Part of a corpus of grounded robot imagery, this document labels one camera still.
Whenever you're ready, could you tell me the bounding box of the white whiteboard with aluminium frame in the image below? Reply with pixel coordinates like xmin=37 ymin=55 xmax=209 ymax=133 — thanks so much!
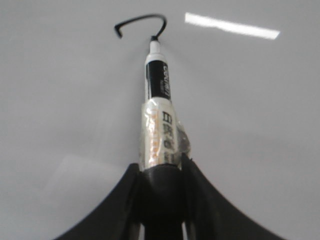
xmin=0 ymin=0 xmax=320 ymax=240

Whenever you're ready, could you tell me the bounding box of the black and white whiteboard marker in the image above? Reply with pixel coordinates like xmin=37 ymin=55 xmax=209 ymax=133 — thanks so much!
xmin=136 ymin=35 xmax=193 ymax=240

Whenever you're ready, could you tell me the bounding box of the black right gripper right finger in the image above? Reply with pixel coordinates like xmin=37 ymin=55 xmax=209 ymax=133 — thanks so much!
xmin=181 ymin=153 xmax=285 ymax=240

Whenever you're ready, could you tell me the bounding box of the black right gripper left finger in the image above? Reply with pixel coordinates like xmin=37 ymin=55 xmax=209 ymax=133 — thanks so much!
xmin=59 ymin=163 xmax=140 ymax=240

